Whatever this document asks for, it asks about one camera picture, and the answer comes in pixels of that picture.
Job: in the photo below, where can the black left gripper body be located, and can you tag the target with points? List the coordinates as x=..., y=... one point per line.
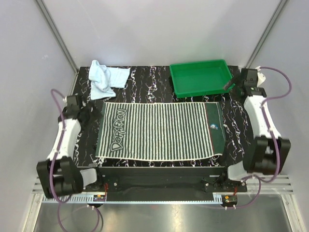
x=91, y=117

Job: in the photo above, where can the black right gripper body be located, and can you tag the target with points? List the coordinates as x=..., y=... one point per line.
x=238, y=86

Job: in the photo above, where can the green white striped towel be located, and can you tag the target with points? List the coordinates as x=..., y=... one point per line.
x=161, y=131

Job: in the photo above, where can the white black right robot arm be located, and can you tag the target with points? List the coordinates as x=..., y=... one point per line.
x=268, y=151

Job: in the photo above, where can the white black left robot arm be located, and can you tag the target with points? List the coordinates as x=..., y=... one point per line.
x=58, y=174

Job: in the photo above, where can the green plastic tray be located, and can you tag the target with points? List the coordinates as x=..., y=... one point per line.
x=200, y=78

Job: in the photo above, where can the light blue towel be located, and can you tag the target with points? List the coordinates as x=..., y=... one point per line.
x=104, y=78

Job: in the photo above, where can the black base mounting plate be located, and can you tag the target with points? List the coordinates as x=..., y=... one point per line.
x=159, y=195

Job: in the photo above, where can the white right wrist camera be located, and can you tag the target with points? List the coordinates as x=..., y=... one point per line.
x=261, y=77

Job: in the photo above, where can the left cable junction box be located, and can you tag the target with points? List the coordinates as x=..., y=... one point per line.
x=99, y=198

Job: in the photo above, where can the cable junction box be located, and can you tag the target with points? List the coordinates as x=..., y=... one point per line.
x=230, y=199
x=99, y=198

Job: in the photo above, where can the aluminium frame rail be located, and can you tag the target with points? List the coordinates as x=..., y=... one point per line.
x=212, y=183

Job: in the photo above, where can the right cable junction box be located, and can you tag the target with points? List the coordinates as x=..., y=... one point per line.
x=230, y=199

